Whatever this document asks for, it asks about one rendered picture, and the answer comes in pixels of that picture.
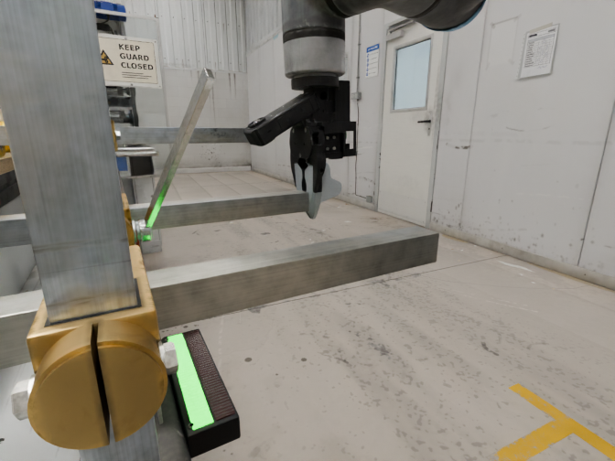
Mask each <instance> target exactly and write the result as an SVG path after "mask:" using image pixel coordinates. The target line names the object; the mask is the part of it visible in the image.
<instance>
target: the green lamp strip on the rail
mask: <svg viewBox="0 0 615 461"><path fill-rule="evenodd" d="M168 338H169V340H168V342H171V341H172V342H174V344H175V347H176V351H177V356H178V372H177V374H178V380H179V383H180V387H181V390H182V393H183V396H184V400H185V404H186V406H187V410H188V413H189V419H190V422H191V423H194V425H193V427H192V429H193V430H195V429H198V428H200V427H202V426H204V425H207V424H210V423H213V419H212V416H211V413H210V409H209V406H208V404H207V402H206V399H205V396H204V393H203V391H202V388H201V386H200V381H199V379H198V376H197V373H196V371H195V369H194V366H193V363H192V360H191V358H190V355H189V351H188V348H187V346H186V343H185V340H184V338H183V336H182V334H178V335H175V336H172V337H168Z"/></svg>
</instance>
